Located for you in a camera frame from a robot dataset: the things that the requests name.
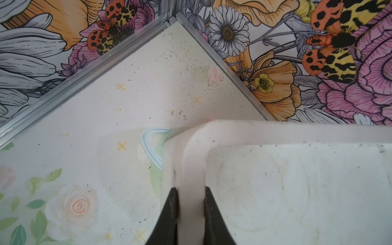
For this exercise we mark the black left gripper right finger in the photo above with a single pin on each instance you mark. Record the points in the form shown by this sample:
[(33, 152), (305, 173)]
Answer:
[(216, 231)]

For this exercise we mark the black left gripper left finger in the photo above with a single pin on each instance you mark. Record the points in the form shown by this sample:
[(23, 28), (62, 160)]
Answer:
[(165, 230)]

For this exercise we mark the white plastic drawer cabinet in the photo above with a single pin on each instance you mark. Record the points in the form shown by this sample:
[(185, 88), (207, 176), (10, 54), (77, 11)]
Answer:
[(283, 183)]

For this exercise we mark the floral table mat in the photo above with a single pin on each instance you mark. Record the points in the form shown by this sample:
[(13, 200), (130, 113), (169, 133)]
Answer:
[(70, 191)]

